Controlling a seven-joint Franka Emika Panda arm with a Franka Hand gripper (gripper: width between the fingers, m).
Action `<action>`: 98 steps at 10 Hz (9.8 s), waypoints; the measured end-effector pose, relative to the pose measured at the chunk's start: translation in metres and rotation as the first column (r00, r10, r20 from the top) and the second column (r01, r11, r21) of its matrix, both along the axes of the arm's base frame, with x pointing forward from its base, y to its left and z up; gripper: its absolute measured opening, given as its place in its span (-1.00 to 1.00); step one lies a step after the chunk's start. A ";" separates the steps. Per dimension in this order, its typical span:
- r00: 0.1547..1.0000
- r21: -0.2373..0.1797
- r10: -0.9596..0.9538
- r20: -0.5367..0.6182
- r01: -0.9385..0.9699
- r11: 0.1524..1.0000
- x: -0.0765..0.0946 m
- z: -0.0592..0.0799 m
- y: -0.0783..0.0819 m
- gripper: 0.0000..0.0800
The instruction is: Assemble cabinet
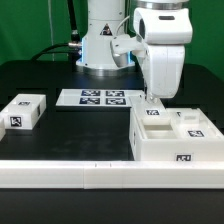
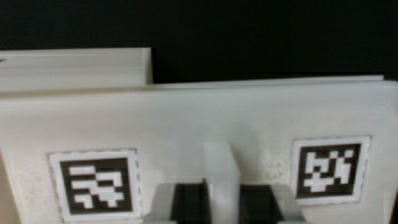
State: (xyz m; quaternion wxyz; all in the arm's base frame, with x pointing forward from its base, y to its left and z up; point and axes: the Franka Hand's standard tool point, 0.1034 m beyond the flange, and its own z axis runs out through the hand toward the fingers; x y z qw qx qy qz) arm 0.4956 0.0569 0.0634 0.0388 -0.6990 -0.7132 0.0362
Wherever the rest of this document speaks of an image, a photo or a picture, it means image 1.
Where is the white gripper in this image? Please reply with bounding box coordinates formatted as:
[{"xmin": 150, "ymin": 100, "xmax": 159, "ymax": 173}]
[{"xmin": 142, "ymin": 45, "xmax": 185, "ymax": 103}]

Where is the white cabinet body box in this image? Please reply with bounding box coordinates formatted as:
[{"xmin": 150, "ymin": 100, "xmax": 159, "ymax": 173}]
[{"xmin": 128, "ymin": 107, "xmax": 224, "ymax": 162}]

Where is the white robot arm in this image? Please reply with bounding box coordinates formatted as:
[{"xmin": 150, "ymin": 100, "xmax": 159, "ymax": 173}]
[{"xmin": 77, "ymin": 0, "xmax": 193, "ymax": 100}]

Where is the white cabinet top block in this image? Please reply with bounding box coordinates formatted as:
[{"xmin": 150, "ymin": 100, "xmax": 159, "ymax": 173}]
[{"xmin": 0, "ymin": 94, "xmax": 46, "ymax": 130}]

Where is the white left fence piece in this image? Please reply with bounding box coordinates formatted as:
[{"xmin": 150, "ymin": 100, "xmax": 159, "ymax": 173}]
[{"xmin": 0, "ymin": 116, "xmax": 6, "ymax": 141}]

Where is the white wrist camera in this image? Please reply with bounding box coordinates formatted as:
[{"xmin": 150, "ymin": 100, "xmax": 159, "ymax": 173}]
[{"xmin": 110, "ymin": 34, "xmax": 145, "ymax": 68}]

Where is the white marker base plate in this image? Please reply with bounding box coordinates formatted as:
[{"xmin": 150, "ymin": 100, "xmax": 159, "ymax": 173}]
[{"xmin": 56, "ymin": 89, "xmax": 144, "ymax": 107}]

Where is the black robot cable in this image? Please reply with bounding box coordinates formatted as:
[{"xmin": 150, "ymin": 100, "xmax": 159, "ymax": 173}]
[{"xmin": 31, "ymin": 0, "xmax": 83, "ymax": 62}]

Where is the white front fence rail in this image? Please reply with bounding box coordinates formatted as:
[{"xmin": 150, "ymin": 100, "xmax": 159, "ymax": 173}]
[{"xmin": 0, "ymin": 160, "xmax": 224, "ymax": 189}]

